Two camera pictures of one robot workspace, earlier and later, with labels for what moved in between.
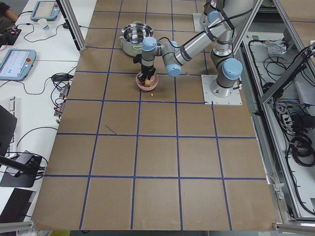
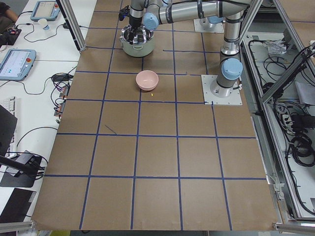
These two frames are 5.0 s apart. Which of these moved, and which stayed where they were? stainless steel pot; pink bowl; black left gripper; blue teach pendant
Moved: black left gripper
Stayed: pink bowl; stainless steel pot; blue teach pendant
